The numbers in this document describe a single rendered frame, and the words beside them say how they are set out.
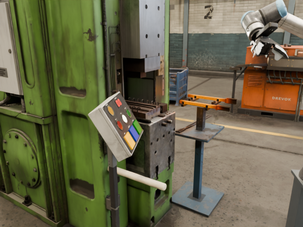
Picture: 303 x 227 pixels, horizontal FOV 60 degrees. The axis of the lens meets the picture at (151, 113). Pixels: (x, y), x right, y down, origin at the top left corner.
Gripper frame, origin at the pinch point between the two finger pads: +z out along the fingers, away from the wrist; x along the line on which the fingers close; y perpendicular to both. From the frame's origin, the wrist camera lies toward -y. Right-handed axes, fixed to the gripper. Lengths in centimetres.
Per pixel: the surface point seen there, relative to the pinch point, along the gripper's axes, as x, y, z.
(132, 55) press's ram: 58, 45, -49
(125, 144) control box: 62, 45, 22
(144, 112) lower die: 45, 79, -30
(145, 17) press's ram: 52, 24, -63
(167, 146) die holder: 22, 109, -23
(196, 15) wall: -213, 355, -740
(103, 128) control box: 73, 41, 16
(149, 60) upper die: 46, 48, -51
